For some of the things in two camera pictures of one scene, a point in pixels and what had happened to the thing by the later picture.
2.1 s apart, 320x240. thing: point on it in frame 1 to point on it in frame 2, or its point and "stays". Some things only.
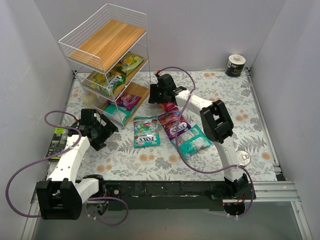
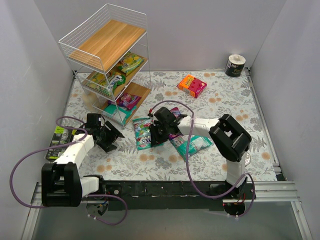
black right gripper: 153,93 to 155,133
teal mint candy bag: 121,114 stays
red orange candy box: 169,107 to 192,85
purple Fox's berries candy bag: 125,100 stays
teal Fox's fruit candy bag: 146,131 stays
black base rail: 175,195 stays
